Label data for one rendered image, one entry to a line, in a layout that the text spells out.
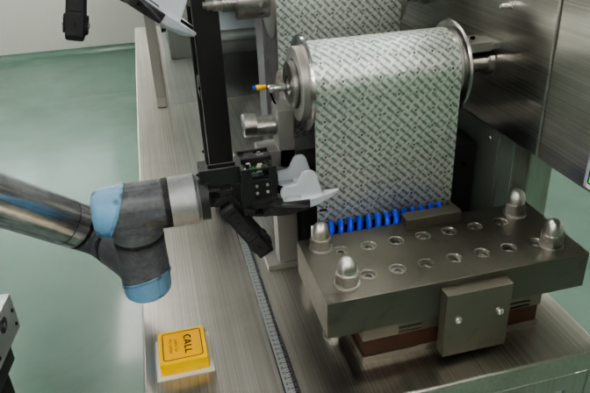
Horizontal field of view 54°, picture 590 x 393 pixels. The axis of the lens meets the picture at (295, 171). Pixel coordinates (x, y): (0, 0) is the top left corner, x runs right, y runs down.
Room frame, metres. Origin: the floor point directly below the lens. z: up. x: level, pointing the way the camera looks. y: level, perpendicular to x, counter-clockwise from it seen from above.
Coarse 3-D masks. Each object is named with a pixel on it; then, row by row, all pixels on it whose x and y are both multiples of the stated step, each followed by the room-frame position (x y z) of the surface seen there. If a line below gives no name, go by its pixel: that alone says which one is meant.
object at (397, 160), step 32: (320, 128) 0.81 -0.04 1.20; (352, 128) 0.83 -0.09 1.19; (384, 128) 0.84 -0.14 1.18; (416, 128) 0.85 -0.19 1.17; (448, 128) 0.86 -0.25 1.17; (320, 160) 0.81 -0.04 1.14; (352, 160) 0.83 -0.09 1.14; (384, 160) 0.84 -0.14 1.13; (416, 160) 0.85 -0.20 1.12; (448, 160) 0.86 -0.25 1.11; (352, 192) 0.83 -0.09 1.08; (384, 192) 0.84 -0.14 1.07; (416, 192) 0.85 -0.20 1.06; (448, 192) 0.86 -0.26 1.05
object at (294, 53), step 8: (288, 48) 0.90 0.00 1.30; (296, 48) 0.86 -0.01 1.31; (288, 56) 0.90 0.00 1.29; (296, 56) 0.85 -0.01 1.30; (304, 56) 0.84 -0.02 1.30; (296, 64) 0.85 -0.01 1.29; (304, 64) 0.83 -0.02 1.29; (304, 72) 0.82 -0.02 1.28; (304, 80) 0.82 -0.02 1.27; (304, 88) 0.82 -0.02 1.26; (304, 96) 0.81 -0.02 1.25; (304, 104) 0.82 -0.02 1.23; (296, 112) 0.86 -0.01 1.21; (304, 112) 0.82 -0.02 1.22
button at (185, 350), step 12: (168, 336) 0.68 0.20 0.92; (180, 336) 0.68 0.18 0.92; (192, 336) 0.68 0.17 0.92; (204, 336) 0.68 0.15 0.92; (168, 348) 0.66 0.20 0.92; (180, 348) 0.65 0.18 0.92; (192, 348) 0.65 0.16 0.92; (204, 348) 0.65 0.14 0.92; (168, 360) 0.63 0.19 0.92; (180, 360) 0.63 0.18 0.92; (192, 360) 0.63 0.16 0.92; (204, 360) 0.64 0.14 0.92; (168, 372) 0.62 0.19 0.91; (180, 372) 0.63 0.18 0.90
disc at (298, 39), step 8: (296, 40) 0.89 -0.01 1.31; (304, 40) 0.85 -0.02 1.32; (304, 48) 0.84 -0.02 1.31; (312, 64) 0.82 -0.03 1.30; (312, 72) 0.81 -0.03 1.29; (312, 80) 0.81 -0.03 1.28; (312, 88) 0.81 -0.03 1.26; (312, 96) 0.81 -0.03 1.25; (312, 104) 0.81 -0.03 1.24; (312, 112) 0.81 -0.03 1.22; (304, 120) 0.86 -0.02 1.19; (312, 120) 0.81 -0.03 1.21; (304, 128) 0.86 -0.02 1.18
